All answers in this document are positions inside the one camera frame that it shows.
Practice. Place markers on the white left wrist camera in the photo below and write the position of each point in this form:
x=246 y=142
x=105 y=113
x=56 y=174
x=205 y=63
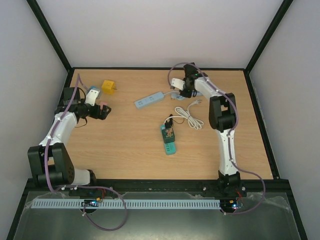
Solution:
x=89 y=101

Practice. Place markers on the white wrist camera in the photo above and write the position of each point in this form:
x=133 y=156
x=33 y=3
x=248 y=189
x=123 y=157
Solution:
x=89 y=101
x=176 y=83

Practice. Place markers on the light blue power strip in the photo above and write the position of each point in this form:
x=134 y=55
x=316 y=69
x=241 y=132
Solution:
x=149 y=100

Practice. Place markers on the blue plug adapter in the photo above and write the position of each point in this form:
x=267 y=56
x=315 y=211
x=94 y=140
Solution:
x=94 y=92

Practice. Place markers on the black power adapter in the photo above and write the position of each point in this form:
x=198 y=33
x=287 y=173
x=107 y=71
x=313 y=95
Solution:
x=169 y=122

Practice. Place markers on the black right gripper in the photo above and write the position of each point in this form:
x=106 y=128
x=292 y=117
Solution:
x=185 y=92

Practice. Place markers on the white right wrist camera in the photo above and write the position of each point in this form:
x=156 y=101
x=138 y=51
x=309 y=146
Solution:
x=176 y=83

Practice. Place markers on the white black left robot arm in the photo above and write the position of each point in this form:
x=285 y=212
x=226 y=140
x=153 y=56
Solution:
x=50 y=163

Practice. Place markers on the dark green plug adapter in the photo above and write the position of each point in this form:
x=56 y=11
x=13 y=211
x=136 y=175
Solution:
x=168 y=135

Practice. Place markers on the slotted grey cable duct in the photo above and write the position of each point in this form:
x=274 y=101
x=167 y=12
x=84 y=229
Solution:
x=130 y=204

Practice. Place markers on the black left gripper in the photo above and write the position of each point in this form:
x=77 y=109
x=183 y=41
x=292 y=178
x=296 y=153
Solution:
x=103 y=114

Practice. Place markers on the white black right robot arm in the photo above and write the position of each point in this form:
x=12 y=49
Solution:
x=223 y=118

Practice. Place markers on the pink charger plug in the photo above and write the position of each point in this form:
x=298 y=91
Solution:
x=102 y=104

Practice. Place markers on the yellow cube socket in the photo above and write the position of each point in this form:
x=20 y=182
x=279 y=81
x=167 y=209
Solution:
x=108 y=87

